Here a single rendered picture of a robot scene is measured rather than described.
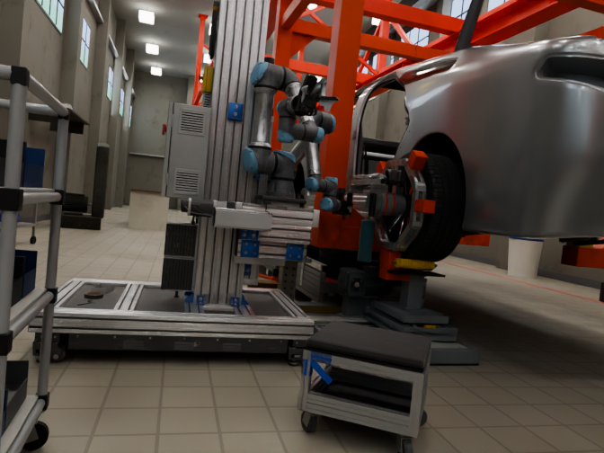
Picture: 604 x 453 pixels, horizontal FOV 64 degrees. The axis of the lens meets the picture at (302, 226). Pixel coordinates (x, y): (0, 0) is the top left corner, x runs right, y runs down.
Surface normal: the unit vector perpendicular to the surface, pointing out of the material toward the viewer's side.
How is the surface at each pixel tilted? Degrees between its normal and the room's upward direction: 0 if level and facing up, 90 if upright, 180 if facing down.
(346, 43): 90
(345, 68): 90
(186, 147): 90
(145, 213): 90
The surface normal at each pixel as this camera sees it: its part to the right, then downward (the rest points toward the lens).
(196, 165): 0.25, 0.07
